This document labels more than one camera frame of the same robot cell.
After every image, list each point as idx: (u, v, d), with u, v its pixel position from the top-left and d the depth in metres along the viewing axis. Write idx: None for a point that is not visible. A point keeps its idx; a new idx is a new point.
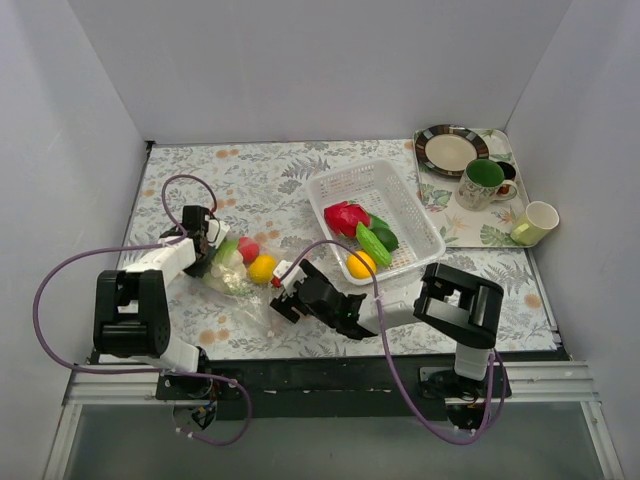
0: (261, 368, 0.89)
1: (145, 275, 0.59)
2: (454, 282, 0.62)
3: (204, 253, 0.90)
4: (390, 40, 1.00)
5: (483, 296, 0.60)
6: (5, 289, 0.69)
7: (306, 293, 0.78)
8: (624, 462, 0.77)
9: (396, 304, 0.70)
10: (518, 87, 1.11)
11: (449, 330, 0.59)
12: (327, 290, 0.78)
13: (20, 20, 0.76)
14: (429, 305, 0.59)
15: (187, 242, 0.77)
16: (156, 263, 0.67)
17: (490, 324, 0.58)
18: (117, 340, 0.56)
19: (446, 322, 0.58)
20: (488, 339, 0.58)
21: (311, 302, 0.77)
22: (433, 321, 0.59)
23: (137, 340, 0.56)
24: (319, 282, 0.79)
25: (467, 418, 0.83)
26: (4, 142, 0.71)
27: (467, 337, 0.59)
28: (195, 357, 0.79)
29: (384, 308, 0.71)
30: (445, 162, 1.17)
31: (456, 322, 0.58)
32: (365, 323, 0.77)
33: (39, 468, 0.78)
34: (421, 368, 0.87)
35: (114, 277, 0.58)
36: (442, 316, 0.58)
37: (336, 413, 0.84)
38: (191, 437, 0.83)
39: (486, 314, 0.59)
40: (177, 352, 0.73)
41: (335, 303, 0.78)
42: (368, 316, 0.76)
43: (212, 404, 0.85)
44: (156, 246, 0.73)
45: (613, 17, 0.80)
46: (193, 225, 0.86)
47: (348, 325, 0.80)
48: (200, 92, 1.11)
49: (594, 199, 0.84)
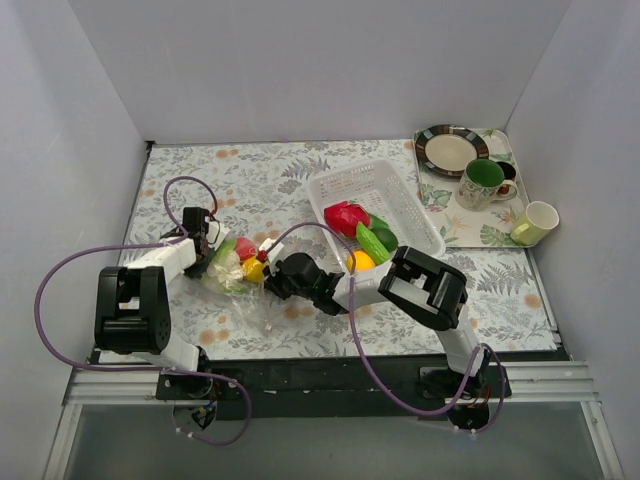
0: (261, 368, 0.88)
1: (147, 272, 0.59)
2: (419, 266, 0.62)
3: (204, 254, 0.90)
4: (391, 40, 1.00)
5: (445, 281, 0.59)
6: (5, 289, 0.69)
7: (288, 267, 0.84)
8: (624, 462, 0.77)
9: (366, 282, 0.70)
10: (519, 87, 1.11)
11: (406, 308, 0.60)
12: (307, 265, 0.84)
13: (20, 20, 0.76)
14: (390, 283, 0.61)
15: (186, 242, 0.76)
16: (157, 261, 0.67)
17: (446, 307, 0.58)
18: (118, 336, 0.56)
19: (404, 300, 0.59)
20: (442, 322, 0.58)
21: (292, 276, 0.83)
22: (393, 298, 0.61)
23: (138, 336, 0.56)
24: (302, 258, 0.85)
25: (467, 418, 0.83)
26: (4, 143, 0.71)
27: (423, 317, 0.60)
28: (196, 357, 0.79)
29: (356, 284, 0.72)
30: (446, 163, 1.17)
31: (412, 301, 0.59)
32: (340, 299, 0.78)
33: (39, 468, 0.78)
34: (420, 368, 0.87)
35: (115, 274, 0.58)
36: (399, 294, 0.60)
37: (336, 413, 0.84)
38: (191, 437, 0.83)
39: (442, 297, 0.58)
40: (177, 349, 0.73)
41: (314, 278, 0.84)
42: (342, 293, 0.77)
43: (212, 403, 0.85)
44: (157, 246, 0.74)
45: (613, 17, 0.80)
46: (193, 227, 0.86)
47: (324, 300, 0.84)
48: (200, 92, 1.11)
49: (595, 198, 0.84)
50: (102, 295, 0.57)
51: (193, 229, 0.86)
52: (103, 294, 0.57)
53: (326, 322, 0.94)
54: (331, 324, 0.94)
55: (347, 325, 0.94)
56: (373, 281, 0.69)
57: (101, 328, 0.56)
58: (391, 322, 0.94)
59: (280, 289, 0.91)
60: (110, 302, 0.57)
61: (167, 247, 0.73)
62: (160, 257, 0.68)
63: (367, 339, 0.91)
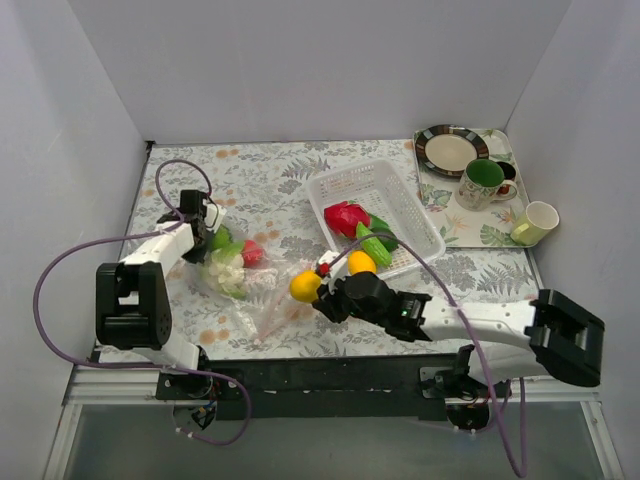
0: (261, 368, 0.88)
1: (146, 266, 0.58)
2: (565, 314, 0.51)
3: (199, 239, 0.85)
4: (390, 40, 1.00)
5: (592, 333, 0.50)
6: (5, 289, 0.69)
7: (351, 288, 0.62)
8: (624, 463, 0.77)
9: (493, 324, 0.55)
10: (518, 87, 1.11)
11: (556, 365, 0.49)
12: (376, 286, 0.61)
13: (20, 20, 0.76)
14: (546, 336, 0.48)
15: (182, 228, 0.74)
16: (155, 253, 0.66)
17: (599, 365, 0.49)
18: (118, 332, 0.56)
19: (562, 358, 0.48)
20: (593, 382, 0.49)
21: (357, 300, 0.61)
22: (548, 355, 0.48)
23: (139, 331, 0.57)
24: (367, 277, 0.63)
25: (467, 418, 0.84)
26: (4, 142, 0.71)
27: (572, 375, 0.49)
28: (196, 357, 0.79)
29: (471, 323, 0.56)
30: (445, 163, 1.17)
31: (574, 360, 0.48)
32: (428, 330, 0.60)
33: (39, 468, 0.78)
34: (421, 368, 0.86)
35: (112, 270, 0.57)
36: (563, 352, 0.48)
37: (336, 413, 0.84)
38: (191, 437, 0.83)
39: (593, 353, 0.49)
40: (177, 348, 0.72)
41: (386, 300, 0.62)
42: (443, 325, 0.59)
43: (212, 404, 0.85)
44: (154, 235, 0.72)
45: (613, 17, 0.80)
46: (191, 209, 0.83)
47: (400, 325, 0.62)
48: (200, 92, 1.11)
49: (595, 199, 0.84)
50: (103, 292, 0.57)
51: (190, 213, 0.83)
52: (103, 290, 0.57)
53: (326, 323, 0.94)
54: (331, 324, 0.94)
55: (347, 325, 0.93)
56: (507, 328, 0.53)
57: (101, 324, 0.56)
58: None
59: (336, 310, 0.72)
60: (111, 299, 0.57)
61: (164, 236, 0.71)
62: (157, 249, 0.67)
63: (367, 339, 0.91)
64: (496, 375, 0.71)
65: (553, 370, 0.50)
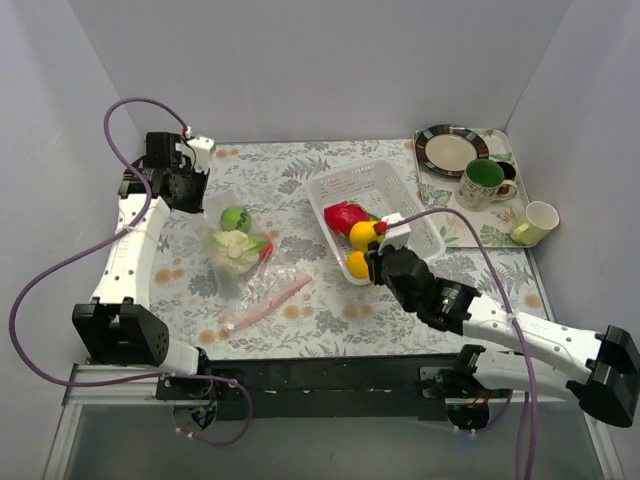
0: (260, 368, 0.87)
1: (125, 307, 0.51)
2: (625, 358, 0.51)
3: (177, 197, 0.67)
4: (389, 40, 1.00)
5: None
6: (5, 288, 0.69)
7: (390, 264, 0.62)
8: (624, 463, 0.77)
9: (550, 347, 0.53)
10: (518, 88, 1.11)
11: (602, 403, 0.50)
12: (417, 266, 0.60)
13: (20, 20, 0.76)
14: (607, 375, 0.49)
15: (151, 214, 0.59)
16: (130, 275, 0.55)
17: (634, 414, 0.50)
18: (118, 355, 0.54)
19: (614, 401, 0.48)
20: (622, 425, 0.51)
21: (394, 274, 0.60)
22: (604, 394, 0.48)
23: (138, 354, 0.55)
24: (410, 256, 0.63)
25: (467, 418, 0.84)
26: (4, 143, 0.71)
27: (609, 415, 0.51)
28: (196, 357, 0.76)
29: (526, 337, 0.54)
30: (445, 163, 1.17)
31: (624, 405, 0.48)
32: (469, 327, 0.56)
33: (39, 468, 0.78)
34: (421, 368, 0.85)
35: (90, 311, 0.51)
36: (620, 396, 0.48)
37: (336, 413, 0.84)
38: (191, 437, 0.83)
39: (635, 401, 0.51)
40: (177, 357, 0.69)
41: (423, 283, 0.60)
42: (489, 328, 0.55)
43: (212, 404, 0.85)
44: (120, 234, 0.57)
45: (613, 17, 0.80)
46: (160, 158, 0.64)
47: (434, 313, 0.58)
48: (200, 92, 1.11)
49: (595, 198, 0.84)
50: (85, 333, 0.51)
51: (159, 162, 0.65)
52: (85, 333, 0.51)
53: (326, 323, 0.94)
54: (331, 324, 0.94)
55: (347, 325, 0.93)
56: (566, 354, 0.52)
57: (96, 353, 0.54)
58: (391, 322, 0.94)
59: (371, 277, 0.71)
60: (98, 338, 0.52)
61: (135, 237, 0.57)
62: (131, 268, 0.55)
63: (367, 339, 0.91)
64: (497, 382, 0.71)
65: (592, 406, 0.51)
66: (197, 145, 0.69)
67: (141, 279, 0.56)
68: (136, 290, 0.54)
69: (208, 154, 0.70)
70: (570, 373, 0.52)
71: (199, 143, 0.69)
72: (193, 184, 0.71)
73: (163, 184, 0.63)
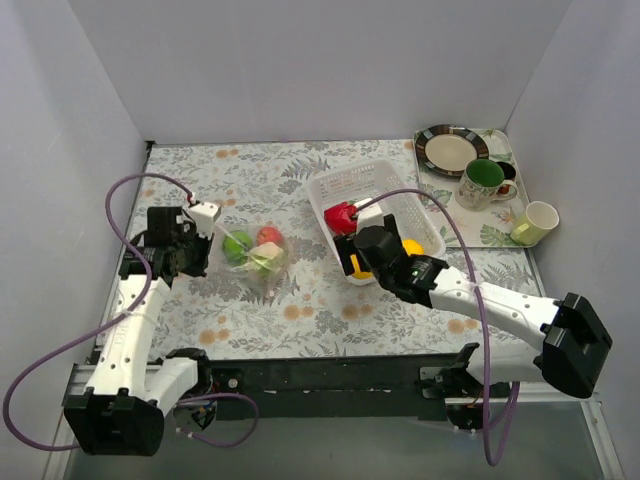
0: (261, 368, 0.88)
1: (121, 400, 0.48)
2: (581, 322, 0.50)
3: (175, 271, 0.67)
4: (389, 40, 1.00)
5: (600, 349, 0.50)
6: (5, 289, 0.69)
7: (360, 240, 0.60)
8: (624, 463, 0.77)
9: (509, 312, 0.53)
10: (518, 87, 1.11)
11: (554, 364, 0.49)
12: (386, 237, 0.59)
13: (20, 20, 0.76)
14: (557, 336, 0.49)
15: (151, 295, 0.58)
16: (127, 365, 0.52)
17: (592, 376, 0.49)
18: (107, 449, 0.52)
19: (563, 359, 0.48)
20: (579, 387, 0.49)
21: (364, 250, 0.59)
22: (551, 352, 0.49)
23: (131, 448, 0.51)
24: (379, 228, 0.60)
25: (467, 418, 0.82)
26: (5, 143, 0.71)
27: (566, 379, 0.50)
28: (194, 371, 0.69)
29: (486, 302, 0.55)
30: (445, 163, 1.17)
31: (576, 367, 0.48)
32: (437, 300, 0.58)
33: (40, 467, 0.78)
34: (421, 368, 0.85)
35: (83, 404, 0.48)
36: (565, 355, 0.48)
37: (336, 413, 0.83)
38: (191, 437, 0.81)
39: (596, 365, 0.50)
40: (173, 393, 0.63)
41: (392, 256, 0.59)
42: (452, 297, 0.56)
43: (212, 404, 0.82)
44: (119, 318, 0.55)
45: (613, 17, 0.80)
46: (160, 234, 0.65)
47: (405, 285, 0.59)
48: (200, 92, 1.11)
49: (595, 198, 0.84)
50: (77, 427, 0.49)
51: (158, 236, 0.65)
52: (79, 426, 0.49)
53: (326, 323, 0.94)
54: (331, 324, 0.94)
55: (347, 325, 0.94)
56: (523, 319, 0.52)
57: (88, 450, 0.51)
58: (391, 322, 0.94)
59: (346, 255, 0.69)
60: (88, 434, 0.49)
61: (132, 322, 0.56)
62: (128, 356, 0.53)
63: (367, 339, 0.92)
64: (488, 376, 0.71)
65: (549, 367, 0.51)
66: (200, 212, 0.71)
67: (139, 368, 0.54)
68: (132, 380, 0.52)
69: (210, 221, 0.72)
70: (531, 338, 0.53)
71: (202, 210, 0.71)
72: (196, 246, 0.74)
73: (163, 264, 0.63)
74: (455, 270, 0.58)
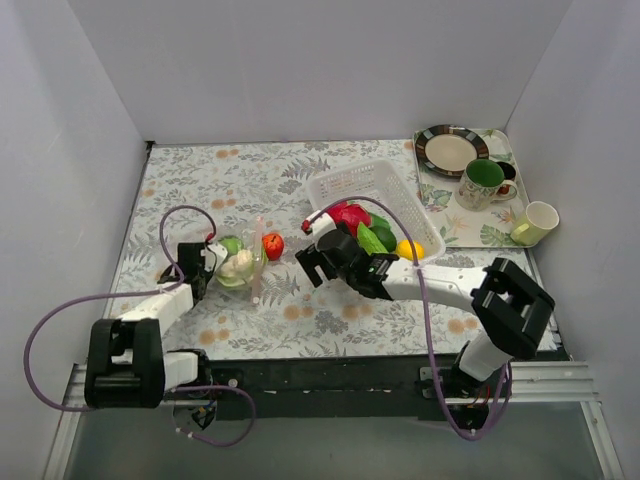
0: (261, 368, 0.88)
1: (141, 326, 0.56)
2: (513, 284, 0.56)
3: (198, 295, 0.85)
4: (389, 40, 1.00)
5: (538, 307, 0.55)
6: (5, 289, 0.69)
7: (322, 243, 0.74)
8: (624, 463, 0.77)
9: (446, 285, 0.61)
10: (518, 87, 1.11)
11: (494, 327, 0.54)
12: (345, 239, 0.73)
13: (20, 19, 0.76)
14: (488, 298, 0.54)
15: (184, 289, 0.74)
16: (153, 310, 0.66)
17: (533, 334, 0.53)
18: (107, 397, 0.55)
19: (498, 320, 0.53)
20: (525, 347, 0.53)
21: (327, 251, 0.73)
22: (485, 314, 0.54)
23: (130, 396, 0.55)
24: (340, 232, 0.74)
25: (467, 418, 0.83)
26: (4, 143, 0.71)
27: (510, 341, 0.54)
28: (194, 365, 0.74)
29: (427, 281, 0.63)
30: (446, 163, 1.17)
31: (507, 323, 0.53)
32: (390, 287, 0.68)
33: (40, 468, 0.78)
34: (420, 368, 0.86)
35: (108, 326, 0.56)
36: (497, 313, 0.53)
37: (336, 413, 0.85)
38: (191, 437, 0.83)
39: (534, 324, 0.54)
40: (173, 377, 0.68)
41: (352, 256, 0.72)
42: (401, 282, 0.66)
43: (212, 404, 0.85)
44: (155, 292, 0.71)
45: (614, 17, 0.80)
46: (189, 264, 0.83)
47: (365, 281, 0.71)
48: (200, 92, 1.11)
49: (595, 198, 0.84)
50: (95, 352, 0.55)
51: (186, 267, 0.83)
52: (97, 348, 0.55)
53: (326, 323, 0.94)
54: (331, 324, 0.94)
55: (347, 325, 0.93)
56: (457, 288, 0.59)
57: (90, 392, 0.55)
58: (391, 322, 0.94)
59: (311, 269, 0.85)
60: (102, 357, 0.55)
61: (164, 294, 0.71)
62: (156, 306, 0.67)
63: (366, 339, 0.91)
64: (487, 371, 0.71)
65: (494, 333, 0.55)
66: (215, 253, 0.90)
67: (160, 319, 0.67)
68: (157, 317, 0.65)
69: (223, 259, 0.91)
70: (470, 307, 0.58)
71: (218, 250, 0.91)
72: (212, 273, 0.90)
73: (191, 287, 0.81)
74: (404, 262, 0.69)
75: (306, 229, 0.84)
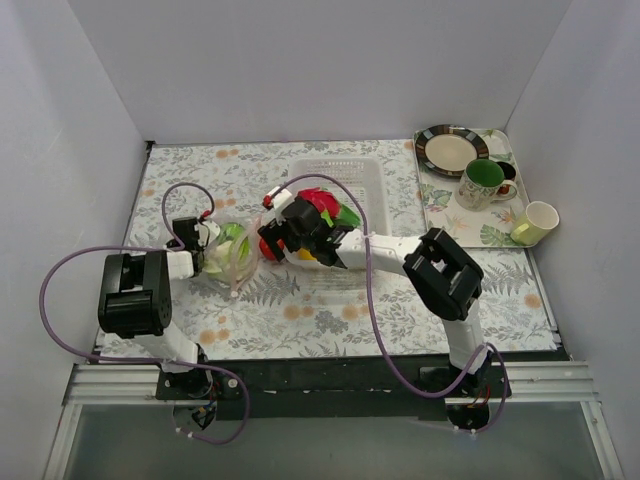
0: (261, 368, 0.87)
1: (151, 255, 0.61)
2: (446, 252, 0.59)
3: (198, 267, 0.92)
4: (390, 40, 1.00)
5: (465, 274, 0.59)
6: (5, 290, 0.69)
7: (286, 209, 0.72)
8: (624, 463, 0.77)
9: (386, 251, 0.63)
10: (519, 87, 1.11)
11: (424, 291, 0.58)
12: (308, 209, 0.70)
13: (20, 19, 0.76)
14: (419, 263, 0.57)
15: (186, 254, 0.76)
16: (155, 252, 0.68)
17: (460, 299, 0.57)
18: (120, 317, 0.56)
19: (428, 285, 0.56)
20: (451, 311, 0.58)
21: (290, 219, 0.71)
22: (415, 278, 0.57)
23: (143, 313, 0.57)
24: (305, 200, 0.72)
25: (467, 418, 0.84)
26: (4, 143, 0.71)
27: (439, 305, 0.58)
28: (195, 350, 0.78)
29: (373, 248, 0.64)
30: (446, 163, 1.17)
31: (436, 287, 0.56)
32: (343, 255, 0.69)
33: (40, 468, 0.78)
34: (421, 368, 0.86)
35: (119, 260, 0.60)
36: (427, 279, 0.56)
37: (336, 413, 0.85)
38: (191, 437, 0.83)
39: (459, 289, 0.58)
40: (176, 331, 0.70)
41: (312, 225, 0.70)
42: (350, 250, 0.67)
43: (212, 404, 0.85)
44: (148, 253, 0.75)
45: (614, 16, 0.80)
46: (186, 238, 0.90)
47: (323, 250, 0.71)
48: (200, 93, 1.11)
49: (595, 197, 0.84)
50: (107, 280, 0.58)
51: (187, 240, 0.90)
52: (109, 276, 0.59)
53: (326, 323, 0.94)
54: (331, 324, 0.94)
55: (347, 325, 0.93)
56: (395, 254, 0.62)
57: (104, 311, 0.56)
58: (391, 322, 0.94)
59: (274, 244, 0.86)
60: (115, 282, 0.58)
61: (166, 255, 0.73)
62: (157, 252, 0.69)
63: (367, 339, 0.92)
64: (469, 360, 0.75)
65: (425, 297, 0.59)
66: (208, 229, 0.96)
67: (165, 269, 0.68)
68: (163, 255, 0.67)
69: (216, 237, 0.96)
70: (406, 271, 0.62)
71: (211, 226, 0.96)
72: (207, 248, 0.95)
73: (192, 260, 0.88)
74: (359, 232, 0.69)
75: (266, 205, 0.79)
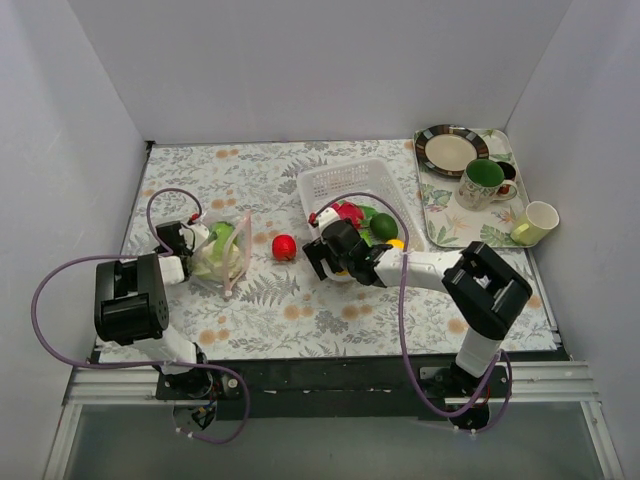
0: (261, 368, 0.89)
1: (143, 258, 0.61)
2: (488, 266, 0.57)
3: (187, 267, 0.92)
4: (390, 39, 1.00)
5: (511, 290, 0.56)
6: (5, 289, 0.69)
7: (327, 230, 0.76)
8: (624, 463, 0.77)
9: (424, 266, 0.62)
10: (518, 87, 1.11)
11: (465, 307, 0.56)
12: (346, 229, 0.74)
13: (19, 18, 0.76)
14: (459, 276, 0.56)
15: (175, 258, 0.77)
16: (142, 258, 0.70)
17: (504, 315, 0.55)
18: (118, 322, 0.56)
19: (469, 299, 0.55)
20: (495, 328, 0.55)
21: (330, 239, 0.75)
22: (455, 293, 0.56)
23: (141, 316, 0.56)
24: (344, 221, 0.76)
25: (467, 418, 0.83)
26: (4, 142, 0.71)
27: (482, 321, 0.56)
28: (192, 350, 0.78)
29: (411, 264, 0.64)
30: (446, 163, 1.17)
31: (477, 302, 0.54)
32: (379, 272, 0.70)
33: (40, 467, 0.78)
34: (421, 368, 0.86)
35: (111, 266, 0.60)
36: (467, 293, 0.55)
37: (336, 413, 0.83)
38: (191, 437, 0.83)
39: (503, 304, 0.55)
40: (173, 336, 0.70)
41: (351, 245, 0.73)
42: (389, 267, 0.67)
43: (212, 404, 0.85)
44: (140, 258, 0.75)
45: (614, 17, 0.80)
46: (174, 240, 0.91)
47: (361, 268, 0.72)
48: (200, 93, 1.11)
49: (595, 198, 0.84)
50: (99, 288, 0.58)
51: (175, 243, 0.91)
52: (102, 282, 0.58)
53: (326, 323, 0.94)
54: (331, 324, 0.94)
55: (347, 325, 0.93)
56: (435, 269, 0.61)
57: (100, 318, 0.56)
58: (391, 322, 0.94)
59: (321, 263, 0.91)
60: (108, 288, 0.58)
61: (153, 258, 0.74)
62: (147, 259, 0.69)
63: (367, 339, 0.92)
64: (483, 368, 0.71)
65: (468, 313, 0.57)
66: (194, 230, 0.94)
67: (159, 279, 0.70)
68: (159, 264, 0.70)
69: (203, 239, 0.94)
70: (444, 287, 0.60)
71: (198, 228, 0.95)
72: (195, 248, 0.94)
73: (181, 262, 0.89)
74: (398, 249, 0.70)
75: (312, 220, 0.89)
